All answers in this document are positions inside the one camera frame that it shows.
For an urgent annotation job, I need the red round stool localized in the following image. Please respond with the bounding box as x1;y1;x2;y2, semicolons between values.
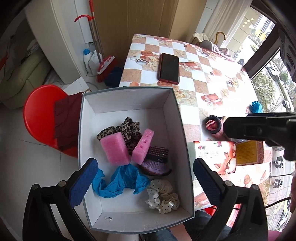
23;85;68;150

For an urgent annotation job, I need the white tissue pack fox print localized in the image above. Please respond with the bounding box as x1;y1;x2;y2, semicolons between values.
187;141;236;180

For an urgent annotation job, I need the pink knitted sock roll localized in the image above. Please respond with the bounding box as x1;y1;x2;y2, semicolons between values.
203;115;228;141

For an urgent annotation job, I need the purple knitted hair band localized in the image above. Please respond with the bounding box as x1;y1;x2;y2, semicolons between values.
139;146;172;177

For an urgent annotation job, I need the white cardboard box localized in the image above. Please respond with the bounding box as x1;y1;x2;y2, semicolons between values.
78;87;195;234

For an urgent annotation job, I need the white cabinet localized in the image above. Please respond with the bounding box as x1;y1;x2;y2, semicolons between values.
25;0;95;84

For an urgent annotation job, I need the red yellow cardboard box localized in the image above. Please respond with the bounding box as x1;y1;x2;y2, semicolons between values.
236;141;273;166

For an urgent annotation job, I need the cream polka dot scrunchie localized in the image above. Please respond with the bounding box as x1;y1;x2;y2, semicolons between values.
145;179;180;214

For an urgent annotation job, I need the leopard print scrunchie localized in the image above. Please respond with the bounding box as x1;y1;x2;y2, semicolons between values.
96;117;142;156

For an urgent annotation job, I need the cream sofa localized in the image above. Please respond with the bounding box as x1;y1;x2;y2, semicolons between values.
1;48;52;109

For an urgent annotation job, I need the red white broom head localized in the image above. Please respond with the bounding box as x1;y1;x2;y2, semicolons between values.
97;55;117;83

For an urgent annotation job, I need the blue glove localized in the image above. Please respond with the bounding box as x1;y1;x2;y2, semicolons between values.
92;164;151;198

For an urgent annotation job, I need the checkered patterned tablecloth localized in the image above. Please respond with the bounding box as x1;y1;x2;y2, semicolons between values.
120;34;270;187

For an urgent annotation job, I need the black smartphone red case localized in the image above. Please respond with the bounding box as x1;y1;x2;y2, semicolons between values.
158;53;180;85

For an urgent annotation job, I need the pink foam sponge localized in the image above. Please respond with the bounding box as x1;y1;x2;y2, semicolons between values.
132;129;154;165
100;133;130;166

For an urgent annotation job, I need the dark red cloth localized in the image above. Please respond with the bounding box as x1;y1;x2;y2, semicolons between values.
54;92;83;151

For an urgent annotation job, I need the white bottle blue cap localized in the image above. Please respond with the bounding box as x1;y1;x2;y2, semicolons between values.
83;48;92;73

